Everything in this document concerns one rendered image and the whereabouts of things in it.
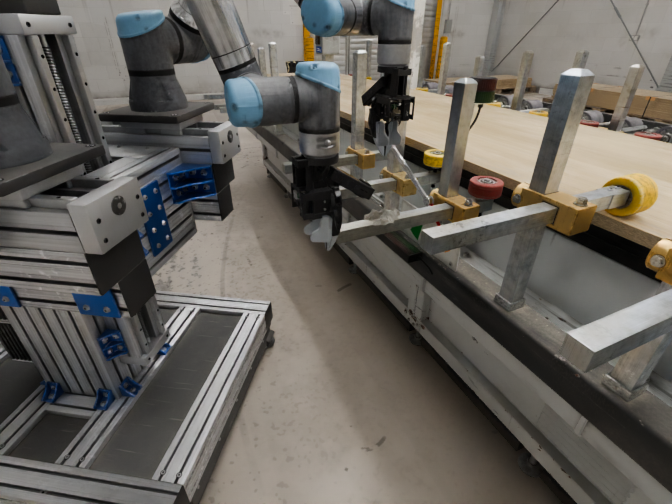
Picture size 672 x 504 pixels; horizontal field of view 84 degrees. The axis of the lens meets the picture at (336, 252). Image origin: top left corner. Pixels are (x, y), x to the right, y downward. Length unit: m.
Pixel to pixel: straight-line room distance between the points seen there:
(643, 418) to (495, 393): 0.71
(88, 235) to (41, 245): 0.10
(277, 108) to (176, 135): 0.55
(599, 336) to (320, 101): 0.51
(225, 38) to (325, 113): 0.21
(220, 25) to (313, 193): 0.32
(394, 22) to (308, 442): 1.27
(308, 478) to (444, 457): 0.46
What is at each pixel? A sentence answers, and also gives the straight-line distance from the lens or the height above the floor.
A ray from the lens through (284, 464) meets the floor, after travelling 1.42.
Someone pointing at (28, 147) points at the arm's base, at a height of 1.06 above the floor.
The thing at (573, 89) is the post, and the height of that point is 1.15.
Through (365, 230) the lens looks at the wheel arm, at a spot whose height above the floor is 0.85.
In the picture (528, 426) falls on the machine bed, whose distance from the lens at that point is 1.41.
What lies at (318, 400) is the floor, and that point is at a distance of 1.54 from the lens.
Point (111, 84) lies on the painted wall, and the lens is 8.79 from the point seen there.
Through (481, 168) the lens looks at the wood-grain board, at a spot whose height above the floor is 0.90.
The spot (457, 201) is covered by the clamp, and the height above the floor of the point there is 0.87.
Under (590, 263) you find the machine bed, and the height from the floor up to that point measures 0.77.
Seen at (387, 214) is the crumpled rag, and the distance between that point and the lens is 0.84.
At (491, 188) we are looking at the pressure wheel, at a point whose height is 0.90.
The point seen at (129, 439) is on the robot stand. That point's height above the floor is 0.21.
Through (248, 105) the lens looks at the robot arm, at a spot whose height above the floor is 1.13.
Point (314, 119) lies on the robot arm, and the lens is 0.67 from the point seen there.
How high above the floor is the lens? 1.23
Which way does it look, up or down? 31 degrees down
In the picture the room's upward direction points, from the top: straight up
